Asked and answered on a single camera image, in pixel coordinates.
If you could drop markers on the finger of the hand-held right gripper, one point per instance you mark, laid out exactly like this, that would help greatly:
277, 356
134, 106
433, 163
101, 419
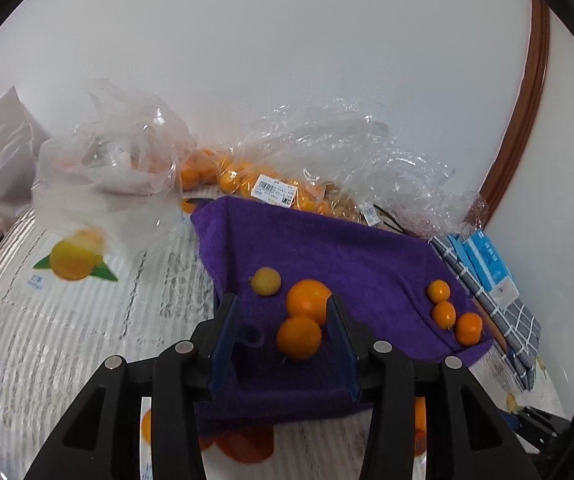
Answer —
544, 432

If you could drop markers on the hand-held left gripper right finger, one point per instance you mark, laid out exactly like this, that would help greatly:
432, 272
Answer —
342, 345

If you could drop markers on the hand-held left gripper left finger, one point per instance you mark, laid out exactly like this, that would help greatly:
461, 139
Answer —
222, 345

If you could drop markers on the orange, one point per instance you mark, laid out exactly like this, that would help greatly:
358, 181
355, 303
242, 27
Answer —
468, 328
308, 301
443, 313
299, 338
438, 291
420, 410

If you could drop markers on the small yellow fruit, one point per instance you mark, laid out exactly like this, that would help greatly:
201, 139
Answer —
266, 280

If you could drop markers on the purple towel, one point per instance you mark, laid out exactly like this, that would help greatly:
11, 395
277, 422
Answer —
342, 250

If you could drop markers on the grey plaid cloth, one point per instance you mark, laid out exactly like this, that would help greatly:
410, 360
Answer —
512, 330

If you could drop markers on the fruit print tablecloth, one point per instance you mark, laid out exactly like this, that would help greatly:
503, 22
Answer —
92, 320

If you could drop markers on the blue paper item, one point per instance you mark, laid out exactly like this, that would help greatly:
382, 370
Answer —
454, 247

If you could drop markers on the blue and white tissue pack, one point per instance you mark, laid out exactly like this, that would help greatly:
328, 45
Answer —
492, 270

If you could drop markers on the clear bag of oranges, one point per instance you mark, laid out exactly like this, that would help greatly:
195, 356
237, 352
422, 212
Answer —
367, 160
232, 175

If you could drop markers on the clear plastic bag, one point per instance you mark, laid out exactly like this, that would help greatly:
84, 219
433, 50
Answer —
117, 160

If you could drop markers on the white plastic bag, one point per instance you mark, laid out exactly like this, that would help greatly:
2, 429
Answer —
2, 160

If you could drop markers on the brown wooden door frame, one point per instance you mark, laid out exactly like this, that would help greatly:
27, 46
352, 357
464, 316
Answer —
522, 110

